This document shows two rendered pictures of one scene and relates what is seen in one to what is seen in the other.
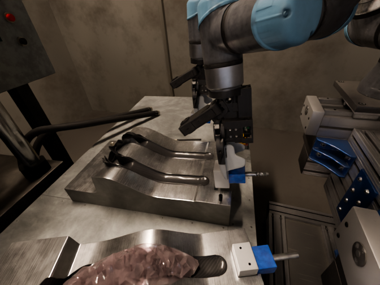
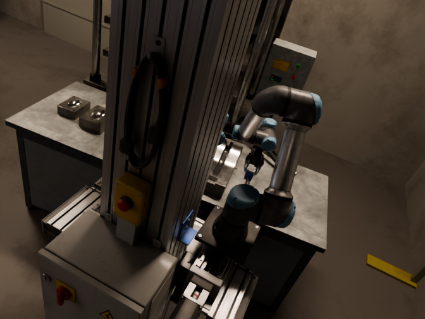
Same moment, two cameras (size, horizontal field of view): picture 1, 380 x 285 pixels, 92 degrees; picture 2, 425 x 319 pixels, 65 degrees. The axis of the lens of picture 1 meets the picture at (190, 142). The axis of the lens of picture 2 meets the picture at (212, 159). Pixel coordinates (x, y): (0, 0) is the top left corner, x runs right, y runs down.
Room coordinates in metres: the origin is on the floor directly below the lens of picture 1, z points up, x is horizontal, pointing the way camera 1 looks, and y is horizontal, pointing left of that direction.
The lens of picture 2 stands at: (0.23, -1.56, 2.08)
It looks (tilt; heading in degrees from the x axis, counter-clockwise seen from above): 36 degrees down; 83
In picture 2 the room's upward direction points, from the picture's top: 17 degrees clockwise
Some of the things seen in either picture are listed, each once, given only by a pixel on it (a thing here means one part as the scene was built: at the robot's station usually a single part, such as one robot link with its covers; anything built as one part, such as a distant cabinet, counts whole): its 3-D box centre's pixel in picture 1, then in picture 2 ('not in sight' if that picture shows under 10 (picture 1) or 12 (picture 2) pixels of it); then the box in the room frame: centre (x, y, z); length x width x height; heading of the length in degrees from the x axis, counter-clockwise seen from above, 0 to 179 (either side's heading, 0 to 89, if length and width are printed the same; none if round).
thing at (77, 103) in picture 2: not in sight; (74, 107); (-0.51, 0.39, 0.83); 0.17 x 0.13 x 0.06; 75
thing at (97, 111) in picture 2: not in sight; (98, 119); (-0.33, 0.31, 0.83); 0.20 x 0.15 x 0.07; 75
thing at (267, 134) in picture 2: not in sight; (265, 139); (0.63, -0.16, 1.25); 0.11 x 0.11 x 0.08; 89
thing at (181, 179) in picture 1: (155, 156); (215, 152); (0.44, 0.11, 0.92); 0.35 x 0.16 x 0.09; 75
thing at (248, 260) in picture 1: (266, 258); not in sight; (0.16, -0.14, 0.85); 0.13 x 0.05 x 0.05; 92
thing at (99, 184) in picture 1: (154, 165); (215, 158); (0.46, 0.12, 0.87); 0.50 x 0.26 x 0.14; 75
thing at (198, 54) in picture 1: (201, 50); not in sight; (0.65, -0.06, 1.17); 0.08 x 0.08 x 0.05
